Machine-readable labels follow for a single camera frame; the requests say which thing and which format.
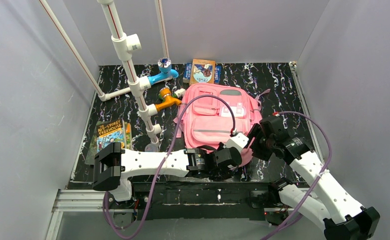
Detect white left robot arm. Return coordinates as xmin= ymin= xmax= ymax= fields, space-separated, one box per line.
xmin=92 ymin=142 xmax=242 ymax=202

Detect orange plastic tap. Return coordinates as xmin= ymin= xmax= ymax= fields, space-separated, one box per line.
xmin=155 ymin=87 xmax=182 ymax=112

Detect clear plastic cup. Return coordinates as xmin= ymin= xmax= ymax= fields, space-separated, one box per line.
xmin=144 ymin=143 xmax=159 ymax=152

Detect white PVC pipe frame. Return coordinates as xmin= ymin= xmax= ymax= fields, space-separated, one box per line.
xmin=40 ymin=0 xmax=162 ymax=146

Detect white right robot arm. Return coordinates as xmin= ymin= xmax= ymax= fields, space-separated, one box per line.
xmin=248 ymin=116 xmax=380 ymax=240

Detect black front mounting rail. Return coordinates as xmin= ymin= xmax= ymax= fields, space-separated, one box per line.
xmin=146 ymin=181 xmax=293 ymax=223

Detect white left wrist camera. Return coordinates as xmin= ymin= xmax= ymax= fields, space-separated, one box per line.
xmin=224 ymin=132 xmax=249 ymax=153

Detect blue Treehouse book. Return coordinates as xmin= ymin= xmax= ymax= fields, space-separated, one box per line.
xmin=183 ymin=63 xmax=221 ymax=84

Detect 104-Storey Treehouse book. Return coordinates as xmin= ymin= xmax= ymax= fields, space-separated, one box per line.
xmin=85 ymin=118 xmax=126 ymax=165

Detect pink student backpack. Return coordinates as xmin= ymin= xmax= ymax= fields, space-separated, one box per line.
xmin=177 ymin=83 xmax=262 ymax=149

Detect blue plastic tap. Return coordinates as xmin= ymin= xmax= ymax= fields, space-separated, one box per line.
xmin=148 ymin=57 xmax=179 ymax=85

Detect orange Othello book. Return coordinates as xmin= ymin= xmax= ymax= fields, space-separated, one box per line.
xmin=189 ymin=59 xmax=216 ymax=86

